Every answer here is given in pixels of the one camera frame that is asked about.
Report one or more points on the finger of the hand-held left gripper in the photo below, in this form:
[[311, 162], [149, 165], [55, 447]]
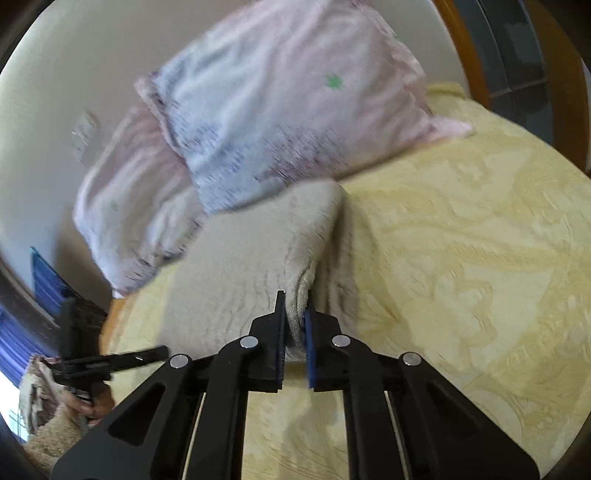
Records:
[[138, 356]]

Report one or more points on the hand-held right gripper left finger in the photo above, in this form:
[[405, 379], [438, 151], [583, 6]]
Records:
[[268, 355]]

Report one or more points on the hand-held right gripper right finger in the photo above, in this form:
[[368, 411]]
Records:
[[310, 355]]

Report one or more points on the person's left forearm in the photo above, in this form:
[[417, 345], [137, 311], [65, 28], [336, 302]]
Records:
[[48, 415]]

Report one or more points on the person's left hand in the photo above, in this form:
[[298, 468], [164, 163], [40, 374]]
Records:
[[98, 408]]

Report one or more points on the window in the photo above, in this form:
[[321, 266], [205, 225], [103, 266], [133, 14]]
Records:
[[46, 286]]

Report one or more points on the yellow patterned bedsheet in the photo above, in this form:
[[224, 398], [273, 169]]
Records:
[[461, 277]]

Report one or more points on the right floral white pillow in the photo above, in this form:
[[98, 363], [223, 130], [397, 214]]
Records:
[[286, 101]]

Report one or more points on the wooden bed frame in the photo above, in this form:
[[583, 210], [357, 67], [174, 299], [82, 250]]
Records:
[[115, 323]]

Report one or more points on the white wall switch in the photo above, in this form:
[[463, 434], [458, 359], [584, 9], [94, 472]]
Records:
[[85, 134]]

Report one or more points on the brown wooden furniture frame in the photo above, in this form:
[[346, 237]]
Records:
[[521, 55]]

